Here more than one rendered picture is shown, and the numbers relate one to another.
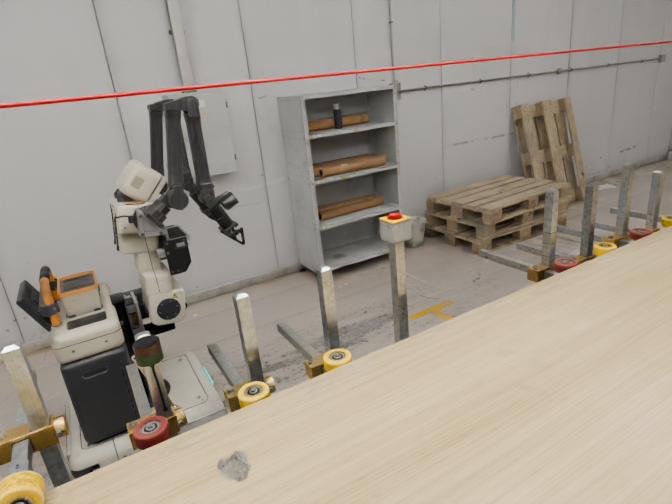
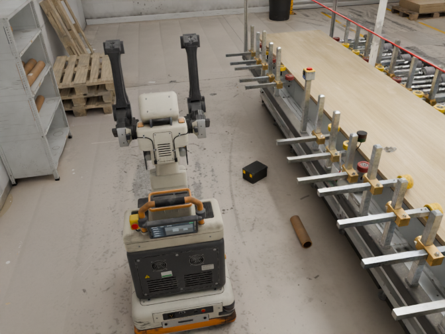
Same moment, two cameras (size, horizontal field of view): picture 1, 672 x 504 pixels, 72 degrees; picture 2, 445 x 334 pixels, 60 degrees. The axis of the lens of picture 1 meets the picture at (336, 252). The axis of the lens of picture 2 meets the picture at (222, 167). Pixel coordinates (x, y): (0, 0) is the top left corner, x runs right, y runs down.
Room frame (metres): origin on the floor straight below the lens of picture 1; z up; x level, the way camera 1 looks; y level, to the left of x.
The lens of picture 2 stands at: (1.06, 2.58, 2.23)
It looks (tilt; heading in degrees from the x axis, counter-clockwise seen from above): 34 degrees down; 290
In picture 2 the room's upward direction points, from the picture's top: 2 degrees counter-clockwise
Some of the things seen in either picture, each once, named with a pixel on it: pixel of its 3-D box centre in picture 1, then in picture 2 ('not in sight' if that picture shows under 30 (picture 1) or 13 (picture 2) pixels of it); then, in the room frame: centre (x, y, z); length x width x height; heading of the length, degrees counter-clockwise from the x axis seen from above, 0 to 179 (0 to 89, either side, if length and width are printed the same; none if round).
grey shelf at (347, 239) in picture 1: (345, 183); (22, 91); (4.06, -0.15, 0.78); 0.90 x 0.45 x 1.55; 118
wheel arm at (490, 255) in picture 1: (520, 265); (268, 85); (1.77, -0.76, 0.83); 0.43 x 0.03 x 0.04; 28
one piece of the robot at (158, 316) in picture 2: (69, 434); (188, 311); (1.77, 1.30, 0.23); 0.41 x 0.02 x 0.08; 28
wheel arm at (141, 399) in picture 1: (143, 405); (332, 177); (1.08, 0.57, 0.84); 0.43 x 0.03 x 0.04; 28
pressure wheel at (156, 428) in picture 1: (155, 444); (363, 171); (0.91, 0.48, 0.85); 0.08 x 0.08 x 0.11
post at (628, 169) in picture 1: (622, 216); (263, 54); (1.95, -1.28, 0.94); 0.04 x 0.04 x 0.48; 28
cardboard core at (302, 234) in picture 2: not in sight; (300, 230); (1.26, 0.23, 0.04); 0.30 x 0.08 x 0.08; 118
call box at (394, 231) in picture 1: (395, 229); (308, 74); (1.36, -0.19, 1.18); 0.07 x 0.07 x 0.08; 28
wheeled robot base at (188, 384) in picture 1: (146, 415); (181, 277); (1.94, 1.02, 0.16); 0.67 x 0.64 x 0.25; 118
